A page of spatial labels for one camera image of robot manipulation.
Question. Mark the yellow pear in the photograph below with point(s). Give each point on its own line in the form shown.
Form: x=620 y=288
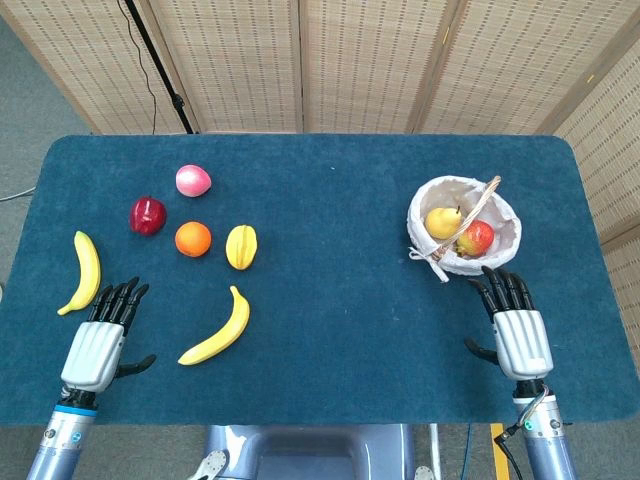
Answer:
x=441 y=223

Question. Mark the wicker basket with cloth liner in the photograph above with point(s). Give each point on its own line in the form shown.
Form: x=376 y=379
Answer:
x=505 y=235

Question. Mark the orange fruit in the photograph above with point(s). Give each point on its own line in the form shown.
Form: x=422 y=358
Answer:
x=193 y=239

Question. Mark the yellow starfruit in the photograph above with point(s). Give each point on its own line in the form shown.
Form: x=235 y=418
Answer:
x=241 y=247

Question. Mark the red yellow apple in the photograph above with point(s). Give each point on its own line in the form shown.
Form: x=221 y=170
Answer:
x=477 y=237

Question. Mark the bamboo folding screen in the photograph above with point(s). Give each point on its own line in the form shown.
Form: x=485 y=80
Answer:
x=360 y=65

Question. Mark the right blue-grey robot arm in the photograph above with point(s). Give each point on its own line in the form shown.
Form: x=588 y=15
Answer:
x=542 y=440

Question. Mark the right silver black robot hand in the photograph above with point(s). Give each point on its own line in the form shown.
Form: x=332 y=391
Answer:
x=522 y=345

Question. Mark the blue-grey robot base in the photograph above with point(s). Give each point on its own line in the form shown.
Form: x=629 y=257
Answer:
x=305 y=452

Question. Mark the black stand pole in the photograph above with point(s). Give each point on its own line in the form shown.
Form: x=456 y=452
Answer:
x=161 y=72

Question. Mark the dark red apple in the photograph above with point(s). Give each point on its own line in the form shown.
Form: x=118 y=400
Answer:
x=148 y=216

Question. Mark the blue table cloth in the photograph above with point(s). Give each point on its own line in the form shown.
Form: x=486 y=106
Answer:
x=340 y=300

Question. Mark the pink peach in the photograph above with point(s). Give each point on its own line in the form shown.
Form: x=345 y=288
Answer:
x=193 y=181

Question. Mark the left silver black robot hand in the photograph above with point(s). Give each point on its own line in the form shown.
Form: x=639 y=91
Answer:
x=92 y=357

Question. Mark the yellow plastic banana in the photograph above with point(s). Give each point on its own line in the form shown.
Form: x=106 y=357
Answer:
x=225 y=335
x=89 y=270

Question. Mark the yellow floor tape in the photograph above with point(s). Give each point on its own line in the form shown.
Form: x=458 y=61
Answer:
x=498 y=452

